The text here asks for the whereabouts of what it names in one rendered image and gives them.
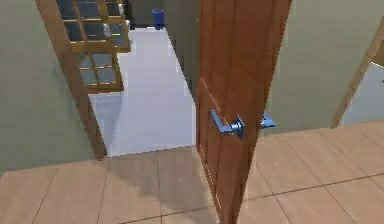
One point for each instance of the brown wooden room door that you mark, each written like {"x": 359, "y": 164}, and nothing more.
{"x": 233, "y": 66}

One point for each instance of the blue bin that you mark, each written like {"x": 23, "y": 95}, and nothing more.
{"x": 157, "y": 17}

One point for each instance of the wooden shelf with glass panels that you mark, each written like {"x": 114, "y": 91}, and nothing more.
{"x": 96, "y": 50}

